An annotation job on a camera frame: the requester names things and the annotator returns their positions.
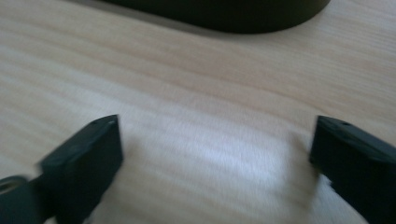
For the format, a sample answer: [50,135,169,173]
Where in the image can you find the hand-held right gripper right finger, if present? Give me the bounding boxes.
[308,115,396,224]

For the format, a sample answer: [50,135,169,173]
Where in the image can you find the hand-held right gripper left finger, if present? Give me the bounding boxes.
[36,114,124,224]

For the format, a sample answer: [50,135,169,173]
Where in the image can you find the dark round container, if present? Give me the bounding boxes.
[98,0,332,35]

